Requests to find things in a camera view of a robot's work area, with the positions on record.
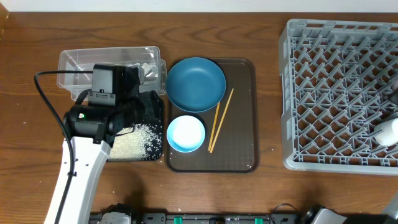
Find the pile of white rice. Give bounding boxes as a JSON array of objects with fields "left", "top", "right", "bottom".
[{"left": 109, "top": 124, "right": 162, "bottom": 162}]

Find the white tissue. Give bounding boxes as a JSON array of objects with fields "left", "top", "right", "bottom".
[{"left": 128, "top": 63, "right": 159, "bottom": 84}]

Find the light blue small bowl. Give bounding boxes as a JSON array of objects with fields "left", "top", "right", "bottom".
[{"left": 167, "top": 115, "right": 206, "bottom": 153}]

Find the dark blue plate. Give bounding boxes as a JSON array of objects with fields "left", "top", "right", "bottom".
[{"left": 166, "top": 57, "right": 226, "bottom": 113}]

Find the wooden chopstick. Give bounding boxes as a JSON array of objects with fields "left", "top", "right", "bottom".
[
  {"left": 210, "top": 88, "right": 234, "bottom": 154},
  {"left": 208, "top": 102, "right": 220, "bottom": 152}
]

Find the green cup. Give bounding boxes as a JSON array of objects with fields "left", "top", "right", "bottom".
[{"left": 374, "top": 118, "right": 398, "bottom": 147}]

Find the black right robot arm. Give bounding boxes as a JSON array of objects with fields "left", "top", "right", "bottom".
[{"left": 297, "top": 194, "right": 397, "bottom": 224}]

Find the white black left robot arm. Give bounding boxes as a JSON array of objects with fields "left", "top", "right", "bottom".
[{"left": 45, "top": 90, "right": 164, "bottom": 223}]

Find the clear plastic waste bin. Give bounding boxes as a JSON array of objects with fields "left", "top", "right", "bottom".
[{"left": 57, "top": 46, "right": 167, "bottom": 101}]

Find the grey dishwasher rack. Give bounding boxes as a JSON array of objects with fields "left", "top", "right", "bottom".
[{"left": 279, "top": 19, "right": 397, "bottom": 175}]

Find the black rectangular tray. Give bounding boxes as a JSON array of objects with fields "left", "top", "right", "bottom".
[{"left": 108, "top": 91, "right": 164, "bottom": 162}]

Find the brown serving tray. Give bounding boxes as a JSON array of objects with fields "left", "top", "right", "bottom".
[{"left": 164, "top": 58, "right": 259, "bottom": 173}]

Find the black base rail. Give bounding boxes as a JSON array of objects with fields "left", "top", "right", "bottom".
[{"left": 88, "top": 203, "right": 300, "bottom": 224}]

